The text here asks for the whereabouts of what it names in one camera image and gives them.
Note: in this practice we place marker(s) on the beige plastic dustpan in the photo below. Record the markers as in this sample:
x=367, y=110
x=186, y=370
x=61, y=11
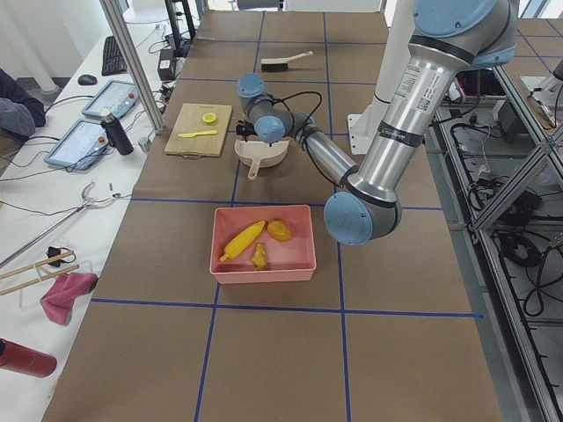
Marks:
x=258, y=154

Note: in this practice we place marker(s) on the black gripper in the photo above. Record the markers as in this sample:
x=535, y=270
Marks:
x=269, y=143

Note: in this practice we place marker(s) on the black keyboard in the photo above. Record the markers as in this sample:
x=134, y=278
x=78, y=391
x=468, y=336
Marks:
x=113, y=62

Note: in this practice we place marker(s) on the aluminium frame post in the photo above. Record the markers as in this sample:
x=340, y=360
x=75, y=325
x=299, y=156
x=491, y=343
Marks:
x=120, y=31

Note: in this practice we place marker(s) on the teach pendant tablet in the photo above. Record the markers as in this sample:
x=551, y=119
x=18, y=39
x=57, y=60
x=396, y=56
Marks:
x=117, y=96
x=80, y=147

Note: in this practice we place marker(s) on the yellow toy corn cob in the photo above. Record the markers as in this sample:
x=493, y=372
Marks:
x=242, y=240

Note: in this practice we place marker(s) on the bamboo cutting board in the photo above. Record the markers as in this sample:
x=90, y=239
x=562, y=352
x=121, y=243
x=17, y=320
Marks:
x=189, y=120

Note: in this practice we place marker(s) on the yellow lemon slices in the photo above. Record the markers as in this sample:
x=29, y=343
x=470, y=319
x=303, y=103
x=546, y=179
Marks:
x=209, y=118

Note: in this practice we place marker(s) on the black computer mouse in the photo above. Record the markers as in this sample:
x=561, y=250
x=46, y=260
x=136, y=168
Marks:
x=87, y=80

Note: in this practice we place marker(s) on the red water bottle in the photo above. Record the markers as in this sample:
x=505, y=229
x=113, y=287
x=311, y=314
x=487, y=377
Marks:
x=25, y=360

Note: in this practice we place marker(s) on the pink plastic bin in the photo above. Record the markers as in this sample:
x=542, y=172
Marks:
x=293, y=260

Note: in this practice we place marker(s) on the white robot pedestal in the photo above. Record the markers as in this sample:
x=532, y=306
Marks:
x=362, y=128

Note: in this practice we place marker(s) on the wooden chopsticks pair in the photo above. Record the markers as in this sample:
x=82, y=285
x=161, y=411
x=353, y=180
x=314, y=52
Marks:
x=33, y=274

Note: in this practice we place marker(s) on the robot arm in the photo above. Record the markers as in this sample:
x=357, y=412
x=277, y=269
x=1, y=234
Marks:
x=448, y=37

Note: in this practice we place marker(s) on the lower teach pendant tablet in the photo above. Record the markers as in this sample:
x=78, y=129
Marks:
x=80, y=147

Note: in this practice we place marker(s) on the brown toy potato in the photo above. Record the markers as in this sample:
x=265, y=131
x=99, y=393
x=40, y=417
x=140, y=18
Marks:
x=279, y=231

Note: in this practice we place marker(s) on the black water bottle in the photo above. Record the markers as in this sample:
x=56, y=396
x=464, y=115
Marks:
x=117, y=136

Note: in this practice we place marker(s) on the pink cloth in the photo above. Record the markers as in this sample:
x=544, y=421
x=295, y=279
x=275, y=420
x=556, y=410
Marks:
x=58, y=301

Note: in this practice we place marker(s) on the upper teach pendant tablet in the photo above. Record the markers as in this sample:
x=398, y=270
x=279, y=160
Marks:
x=117, y=96

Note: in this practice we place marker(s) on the metal grabber tool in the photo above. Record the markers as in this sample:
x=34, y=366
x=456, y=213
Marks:
x=88, y=202

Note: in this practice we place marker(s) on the tan toy ginger root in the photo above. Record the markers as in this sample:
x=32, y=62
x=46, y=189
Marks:
x=259, y=258

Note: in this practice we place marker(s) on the yellow plastic knife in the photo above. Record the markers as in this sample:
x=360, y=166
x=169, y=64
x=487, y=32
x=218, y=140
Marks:
x=198, y=133

